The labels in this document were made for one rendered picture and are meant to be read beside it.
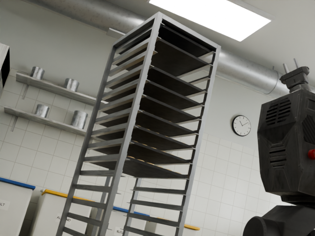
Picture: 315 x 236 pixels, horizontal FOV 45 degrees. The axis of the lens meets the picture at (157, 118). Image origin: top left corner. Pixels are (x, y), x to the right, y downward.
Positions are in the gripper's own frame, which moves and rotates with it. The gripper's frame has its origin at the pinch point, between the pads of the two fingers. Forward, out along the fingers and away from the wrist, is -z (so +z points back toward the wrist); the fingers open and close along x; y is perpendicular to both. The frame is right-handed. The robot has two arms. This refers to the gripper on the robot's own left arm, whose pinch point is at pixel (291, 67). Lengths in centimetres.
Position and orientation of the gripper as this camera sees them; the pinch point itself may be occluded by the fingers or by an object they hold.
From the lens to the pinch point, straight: 177.4
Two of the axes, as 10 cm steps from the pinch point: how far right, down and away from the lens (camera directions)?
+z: 1.6, 8.9, -4.2
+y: -6.4, -2.3, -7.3
